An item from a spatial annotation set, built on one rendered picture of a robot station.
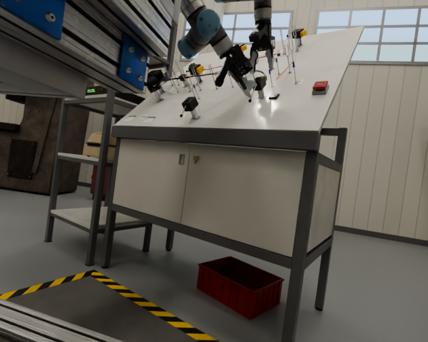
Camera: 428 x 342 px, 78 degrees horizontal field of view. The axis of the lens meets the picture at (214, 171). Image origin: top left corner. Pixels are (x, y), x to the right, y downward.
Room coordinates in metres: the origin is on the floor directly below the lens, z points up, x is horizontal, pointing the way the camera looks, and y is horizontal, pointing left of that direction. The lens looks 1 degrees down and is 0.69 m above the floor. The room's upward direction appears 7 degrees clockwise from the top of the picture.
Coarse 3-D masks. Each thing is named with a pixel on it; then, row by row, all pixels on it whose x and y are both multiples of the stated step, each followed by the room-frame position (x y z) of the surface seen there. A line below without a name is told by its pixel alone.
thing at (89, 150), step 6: (96, 132) 1.81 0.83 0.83; (90, 138) 1.78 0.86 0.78; (96, 138) 1.75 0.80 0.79; (114, 138) 1.73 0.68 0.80; (126, 138) 1.81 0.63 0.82; (90, 144) 1.73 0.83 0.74; (96, 144) 1.71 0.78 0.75; (114, 144) 1.73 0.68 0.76; (84, 150) 1.76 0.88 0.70; (90, 150) 1.73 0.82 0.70; (96, 150) 1.69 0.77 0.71; (108, 150) 1.70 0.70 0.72; (114, 150) 1.74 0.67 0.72; (96, 156) 1.70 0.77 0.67; (108, 156) 1.70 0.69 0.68
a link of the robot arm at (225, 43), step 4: (224, 40) 1.01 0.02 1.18; (228, 40) 1.02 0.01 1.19; (216, 44) 1.07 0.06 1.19; (220, 44) 1.01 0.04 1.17; (224, 44) 1.01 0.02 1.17; (228, 44) 1.02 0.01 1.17; (232, 44) 1.03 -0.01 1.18; (216, 48) 1.02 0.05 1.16; (220, 48) 1.02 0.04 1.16; (224, 48) 1.02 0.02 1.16; (228, 48) 1.02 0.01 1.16; (216, 52) 1.04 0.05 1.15; (220, 52) 1.03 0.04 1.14; (224, 52) 1.03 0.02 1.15
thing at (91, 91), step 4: (88, 88) 1.77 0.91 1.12; (92, 88) 1.74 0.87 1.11; (96, 88) 1.71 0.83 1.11; (100, 88) 1.69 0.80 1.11; (104, 88) 1.67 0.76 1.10; (88, 92) 1.76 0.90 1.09; (92, 92) 1.74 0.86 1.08; (96, 92) 1.71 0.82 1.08; (100, 92) 1.69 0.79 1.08; (104, 92) 1.66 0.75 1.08; (116, 92) 1.69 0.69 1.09; (116, 96) 1.69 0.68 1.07; (120, 96) 1.71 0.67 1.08; (124, 96) 1.74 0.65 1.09; (128, 96) 1.76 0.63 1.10; (132, 96) 1.79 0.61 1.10; (136, 96) 1.81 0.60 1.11; (140, 96) 1.84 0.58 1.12; (128, 100) 1.77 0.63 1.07; (132, 100) 1.79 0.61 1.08; (136, 100) 1.82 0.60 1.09; (140, 100) 1.85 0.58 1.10
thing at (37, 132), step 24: (24, 96) 3.93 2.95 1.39; (24, 120) 3.69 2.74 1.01; (48, 120) 3.64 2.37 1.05; (72, 120) 3.89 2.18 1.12; (0, 144) 3.72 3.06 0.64; (24, 144) 3.68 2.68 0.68; (48, 144) 3.67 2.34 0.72; (72, 144) 3.99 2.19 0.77; (0, 168) 3.71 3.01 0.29; (24, 168) 3.67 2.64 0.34; (48, 168) 3.66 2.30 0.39; (72, 168) 4.09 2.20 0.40; (48, 192) 3.67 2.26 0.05
